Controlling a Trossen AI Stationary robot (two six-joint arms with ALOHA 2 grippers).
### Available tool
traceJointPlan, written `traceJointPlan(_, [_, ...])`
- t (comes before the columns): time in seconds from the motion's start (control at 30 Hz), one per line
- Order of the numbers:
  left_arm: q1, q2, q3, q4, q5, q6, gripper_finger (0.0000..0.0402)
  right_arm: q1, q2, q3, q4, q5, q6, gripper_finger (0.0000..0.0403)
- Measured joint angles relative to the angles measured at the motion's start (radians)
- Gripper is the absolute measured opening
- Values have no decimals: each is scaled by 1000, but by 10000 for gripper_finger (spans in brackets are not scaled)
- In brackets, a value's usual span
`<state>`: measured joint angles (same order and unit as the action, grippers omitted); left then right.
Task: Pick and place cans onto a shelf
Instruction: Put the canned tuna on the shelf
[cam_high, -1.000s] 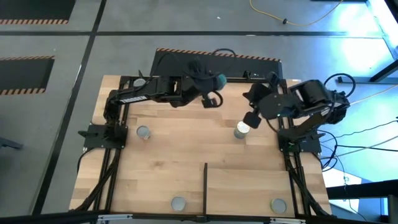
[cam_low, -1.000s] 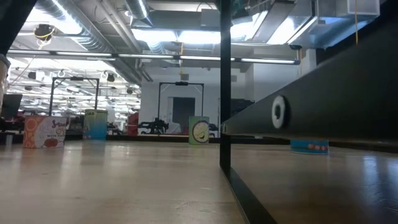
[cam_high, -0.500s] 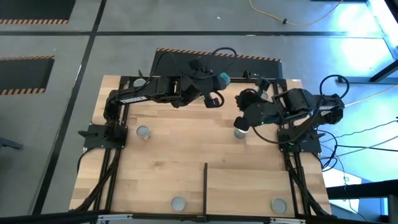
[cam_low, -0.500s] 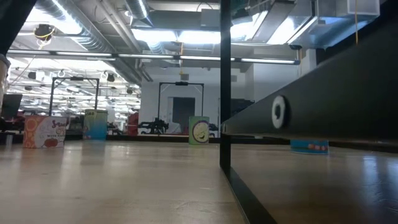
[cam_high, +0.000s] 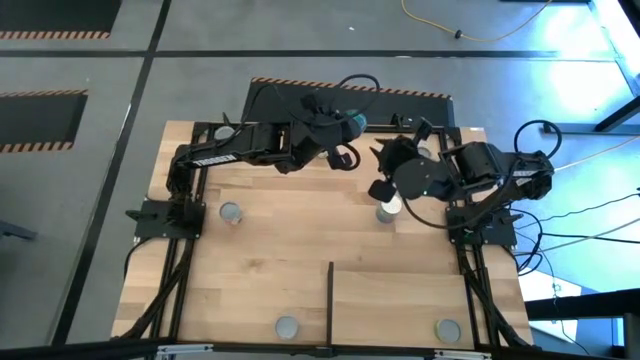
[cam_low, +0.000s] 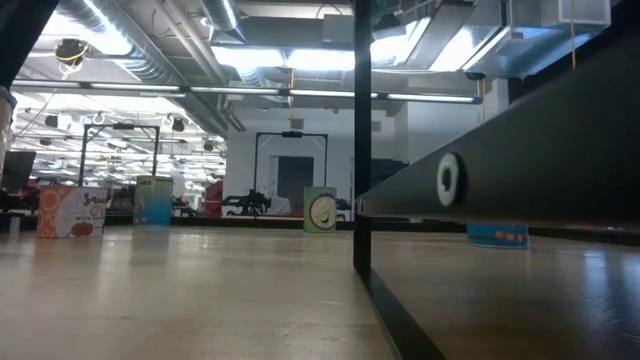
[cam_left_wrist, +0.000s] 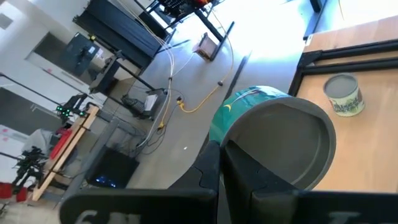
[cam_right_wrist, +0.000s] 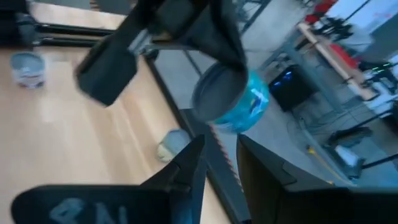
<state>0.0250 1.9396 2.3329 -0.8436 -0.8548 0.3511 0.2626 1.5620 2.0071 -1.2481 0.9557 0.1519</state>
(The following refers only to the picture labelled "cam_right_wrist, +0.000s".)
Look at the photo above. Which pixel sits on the wooden desk with grey legs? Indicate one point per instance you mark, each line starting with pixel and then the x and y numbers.
pixel 326 53

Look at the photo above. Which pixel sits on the blue and yellow carton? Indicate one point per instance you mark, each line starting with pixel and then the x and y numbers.
pixel 248 105

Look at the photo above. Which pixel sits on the red object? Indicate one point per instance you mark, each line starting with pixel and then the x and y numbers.
pixel 342 56
pixel 320 9

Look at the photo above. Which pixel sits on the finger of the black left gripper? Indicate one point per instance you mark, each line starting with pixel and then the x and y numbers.
pixel 105 71
pixel 230 46

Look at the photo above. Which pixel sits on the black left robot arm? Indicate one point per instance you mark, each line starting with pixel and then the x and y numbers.
pixel 12 34

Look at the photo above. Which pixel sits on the orange and white snack box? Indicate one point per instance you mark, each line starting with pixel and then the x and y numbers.
pixel 28 71

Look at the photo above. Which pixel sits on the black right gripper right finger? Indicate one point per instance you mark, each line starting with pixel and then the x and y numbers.
pixel 295 199

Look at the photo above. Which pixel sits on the black computer with blue lights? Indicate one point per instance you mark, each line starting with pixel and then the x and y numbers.
pixel 290 90

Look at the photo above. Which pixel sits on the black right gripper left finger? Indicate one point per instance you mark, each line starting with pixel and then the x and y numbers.
pixel 124 202

